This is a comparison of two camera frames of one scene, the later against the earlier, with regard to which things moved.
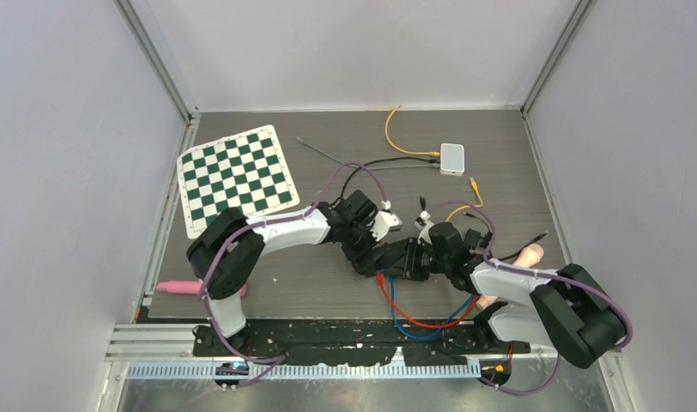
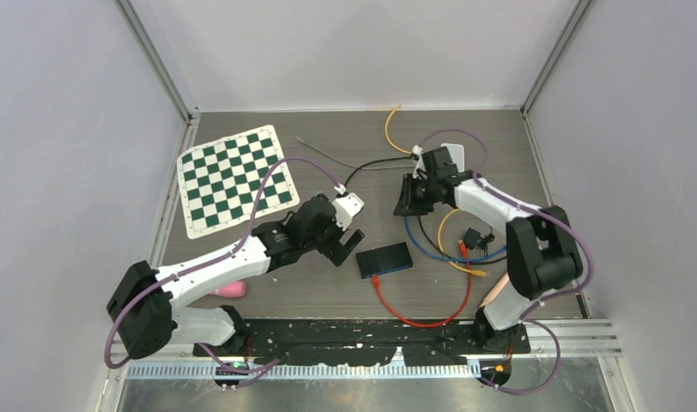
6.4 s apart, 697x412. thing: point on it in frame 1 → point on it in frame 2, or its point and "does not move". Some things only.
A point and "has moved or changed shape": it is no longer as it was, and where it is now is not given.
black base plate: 351,342 does not move
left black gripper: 360,264 → 337,253
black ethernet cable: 422,204 has moved or changed shape
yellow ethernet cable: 475,186 has moved or changed shape
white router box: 452,159 does not move
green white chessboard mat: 245,170 does not move
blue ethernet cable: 413,336 has moved or changed shape
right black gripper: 421,276 → 409,205
